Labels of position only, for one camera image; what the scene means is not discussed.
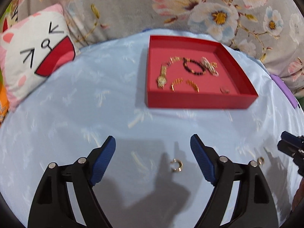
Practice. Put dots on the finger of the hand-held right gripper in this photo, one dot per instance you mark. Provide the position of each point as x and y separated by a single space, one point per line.
286 147
291 137

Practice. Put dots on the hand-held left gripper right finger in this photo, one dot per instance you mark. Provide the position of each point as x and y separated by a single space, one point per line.
201 159

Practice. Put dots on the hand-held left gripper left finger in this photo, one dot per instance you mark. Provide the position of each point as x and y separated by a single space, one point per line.
104 159

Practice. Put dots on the gold hoop earring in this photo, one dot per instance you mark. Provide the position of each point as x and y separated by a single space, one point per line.
177 166
260 160

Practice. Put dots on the red cardboard box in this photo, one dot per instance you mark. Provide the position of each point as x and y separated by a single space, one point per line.
197 97

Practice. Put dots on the gold wristwatch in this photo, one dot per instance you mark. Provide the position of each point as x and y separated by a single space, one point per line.
162 78

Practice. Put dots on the purple flat object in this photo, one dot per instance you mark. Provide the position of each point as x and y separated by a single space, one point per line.
283 87

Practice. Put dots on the light blue palm print sheet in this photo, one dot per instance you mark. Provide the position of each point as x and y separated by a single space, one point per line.
71 111

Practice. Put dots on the colourful cartoon cloth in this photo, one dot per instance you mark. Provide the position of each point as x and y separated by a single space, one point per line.
3 99

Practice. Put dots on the white cat face pillow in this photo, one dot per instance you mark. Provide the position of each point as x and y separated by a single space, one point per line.
30 59

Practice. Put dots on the grey floral blanket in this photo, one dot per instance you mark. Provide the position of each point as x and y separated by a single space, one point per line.
142 9

